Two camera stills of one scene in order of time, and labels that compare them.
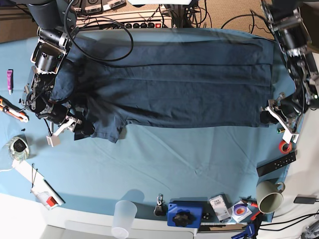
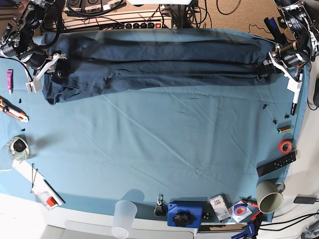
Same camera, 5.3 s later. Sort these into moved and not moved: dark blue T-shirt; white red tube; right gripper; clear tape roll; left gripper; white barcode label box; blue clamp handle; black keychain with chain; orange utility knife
Moved: left gripper; dark blue T-shirt; right gripper
Not moved: white barcode label box; blue clamp handle; black keychain with chain; orange utility knife; clear tape roll; white red tube
